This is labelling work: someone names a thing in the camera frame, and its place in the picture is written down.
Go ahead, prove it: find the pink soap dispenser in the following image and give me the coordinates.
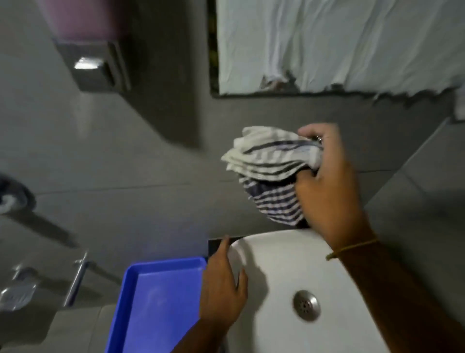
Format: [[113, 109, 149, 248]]
[[36, 0, 126, 42]]

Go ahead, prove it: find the white sheet covering mirror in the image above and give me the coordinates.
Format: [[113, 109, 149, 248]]
[[216, 0, 465, 97]]

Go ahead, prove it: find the metal sink drain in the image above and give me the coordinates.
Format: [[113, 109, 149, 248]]
[[293, 290, 322, 322]]

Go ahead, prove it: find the person's right hand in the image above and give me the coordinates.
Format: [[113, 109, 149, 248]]
[[294, 122, 375, 251]]

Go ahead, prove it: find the metal dispenser holder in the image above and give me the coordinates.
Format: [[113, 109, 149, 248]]
[[54, 39, 131, 93]]

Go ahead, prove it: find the chrome health faucet sprayer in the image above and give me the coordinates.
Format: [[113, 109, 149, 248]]
[[0, 264, 39, 313]]

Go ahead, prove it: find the person's left hand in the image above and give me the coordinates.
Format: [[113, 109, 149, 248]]
[[199, 235, 248, 329]]

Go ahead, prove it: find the chrome wall tap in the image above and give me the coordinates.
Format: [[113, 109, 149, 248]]
[[62, 251, 91, 308]]

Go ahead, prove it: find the wall mirror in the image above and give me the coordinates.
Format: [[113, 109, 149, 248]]
[[206, 0, 465, 99]]

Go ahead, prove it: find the blue plastic tray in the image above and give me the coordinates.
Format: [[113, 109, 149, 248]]
[[105, 257, 208, 353]]

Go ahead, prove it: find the yellow thread wristband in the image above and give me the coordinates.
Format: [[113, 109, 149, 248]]
[[325, 238, 380, 261]]

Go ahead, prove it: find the white ceramic sink basin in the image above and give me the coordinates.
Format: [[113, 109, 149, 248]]
[[226, 229, 391, 353]]

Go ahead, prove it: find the person's right forearm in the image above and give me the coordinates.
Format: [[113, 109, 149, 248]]
[[329, 238, 465, 353]]

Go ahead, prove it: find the person's left forearm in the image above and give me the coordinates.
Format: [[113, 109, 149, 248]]
[[171, 318, 227, 353]]

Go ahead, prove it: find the blue striped white cloth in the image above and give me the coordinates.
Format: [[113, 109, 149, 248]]
[[221, 126, 324, 227]]

